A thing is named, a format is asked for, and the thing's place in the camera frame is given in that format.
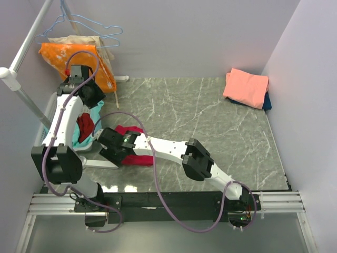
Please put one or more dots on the folded navy t-shirt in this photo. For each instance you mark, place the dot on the folded navy t-shirt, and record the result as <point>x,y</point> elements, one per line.
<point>267,105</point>

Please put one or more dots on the teal t-shirt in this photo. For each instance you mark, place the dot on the teal t-shirt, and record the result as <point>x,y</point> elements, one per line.
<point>95,115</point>

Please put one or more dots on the orange tie-dye cloth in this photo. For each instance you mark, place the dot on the orange tie-dye cloth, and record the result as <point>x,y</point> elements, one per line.
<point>57,55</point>

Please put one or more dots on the aluminium frame rail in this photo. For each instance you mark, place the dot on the aluminium frame rail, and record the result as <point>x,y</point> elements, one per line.
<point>271,202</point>

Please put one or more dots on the folded salmon t-shirt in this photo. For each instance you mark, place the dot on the folded salmon t-shirt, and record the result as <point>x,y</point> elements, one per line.
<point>248,89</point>

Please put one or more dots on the beige cloth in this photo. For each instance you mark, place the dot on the beige cloth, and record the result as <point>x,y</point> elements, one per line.
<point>103,52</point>

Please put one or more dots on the dark red t-shirt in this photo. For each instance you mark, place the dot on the dark red t-shirt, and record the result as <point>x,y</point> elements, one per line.
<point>85,124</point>

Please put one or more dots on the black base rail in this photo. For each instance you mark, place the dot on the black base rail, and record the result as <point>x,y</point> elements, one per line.
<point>187,206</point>

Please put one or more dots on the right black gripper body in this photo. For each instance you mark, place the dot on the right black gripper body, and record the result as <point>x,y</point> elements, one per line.
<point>112,155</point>

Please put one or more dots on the magenta t-shirt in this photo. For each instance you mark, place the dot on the magenta t-shirt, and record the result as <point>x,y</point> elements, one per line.
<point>132,159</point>

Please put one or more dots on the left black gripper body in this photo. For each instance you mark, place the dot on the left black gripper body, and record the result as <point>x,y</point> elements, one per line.
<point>96,94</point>

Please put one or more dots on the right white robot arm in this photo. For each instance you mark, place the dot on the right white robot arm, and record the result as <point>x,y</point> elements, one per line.
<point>192,155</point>

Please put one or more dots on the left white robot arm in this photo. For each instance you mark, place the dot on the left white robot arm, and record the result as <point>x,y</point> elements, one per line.
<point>55,159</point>

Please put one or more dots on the white clothes rack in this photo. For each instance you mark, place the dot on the white clothes rack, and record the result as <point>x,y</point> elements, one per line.
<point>19,126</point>

